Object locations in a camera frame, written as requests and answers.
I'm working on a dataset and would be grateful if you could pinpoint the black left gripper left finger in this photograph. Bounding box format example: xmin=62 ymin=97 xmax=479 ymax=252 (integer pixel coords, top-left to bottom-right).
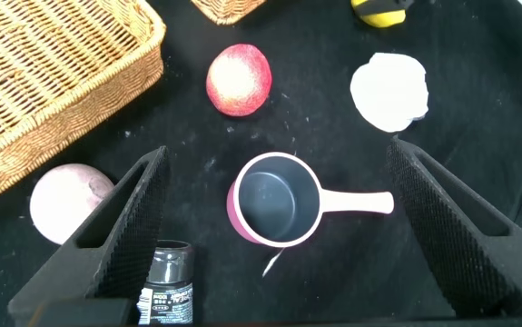
xmin=7 ymin=144 xmax=172 ymax=326

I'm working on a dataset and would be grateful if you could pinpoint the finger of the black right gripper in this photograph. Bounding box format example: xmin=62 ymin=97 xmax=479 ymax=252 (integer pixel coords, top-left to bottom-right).
xmin=355 ymin=0 xmax=415 ymax=17

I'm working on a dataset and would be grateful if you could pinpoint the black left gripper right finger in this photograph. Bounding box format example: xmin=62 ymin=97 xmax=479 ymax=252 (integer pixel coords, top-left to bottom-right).
xmin=386 ymin=135 xmax=522 ymax=319

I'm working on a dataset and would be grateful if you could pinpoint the yellow lemon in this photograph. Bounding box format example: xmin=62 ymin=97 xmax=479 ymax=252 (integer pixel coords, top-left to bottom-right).
xmin=350 ymin=0 xmax=407 ymax=29

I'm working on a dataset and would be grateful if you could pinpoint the red peach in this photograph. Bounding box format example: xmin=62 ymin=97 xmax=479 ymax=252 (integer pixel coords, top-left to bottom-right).
xmin=205 ymin=43 xmax=273 ymax=118

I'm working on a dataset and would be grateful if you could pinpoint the large wicker basket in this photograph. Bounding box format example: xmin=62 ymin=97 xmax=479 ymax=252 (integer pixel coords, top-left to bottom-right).
xmin=0 ymin=0 xmax=167 ymax=214

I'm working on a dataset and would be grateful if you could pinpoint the black tube with printed label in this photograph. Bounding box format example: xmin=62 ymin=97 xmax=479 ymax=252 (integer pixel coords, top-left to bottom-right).
xmin=136 ymin=239 xmax=195 ymax=326

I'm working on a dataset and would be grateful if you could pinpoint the pale purple egg-shaped ball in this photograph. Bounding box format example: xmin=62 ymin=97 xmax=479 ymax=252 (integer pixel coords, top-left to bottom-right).
xmin=29 ymin=163 xmax=115 ymax=246

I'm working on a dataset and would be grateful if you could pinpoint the black tablecloth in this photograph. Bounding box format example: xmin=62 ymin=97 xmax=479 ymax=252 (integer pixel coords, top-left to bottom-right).
xmin=0 ymin=0 xmax=522 ymax=327

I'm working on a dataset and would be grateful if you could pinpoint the long white paper sliver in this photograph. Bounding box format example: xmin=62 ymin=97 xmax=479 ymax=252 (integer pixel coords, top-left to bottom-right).
xmin=261 ymin=247 xmax=286 ymax=279

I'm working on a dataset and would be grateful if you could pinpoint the pink saucepan with dark inside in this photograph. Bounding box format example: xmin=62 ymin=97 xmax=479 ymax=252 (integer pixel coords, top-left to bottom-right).
xmin=226 ymin=151 xmax=395 ymax=249

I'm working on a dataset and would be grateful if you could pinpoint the wicker basket with brown handles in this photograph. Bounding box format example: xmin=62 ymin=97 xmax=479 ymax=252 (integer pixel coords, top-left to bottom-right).
xmin=191 ymin=0 xmax=267 ymax=26

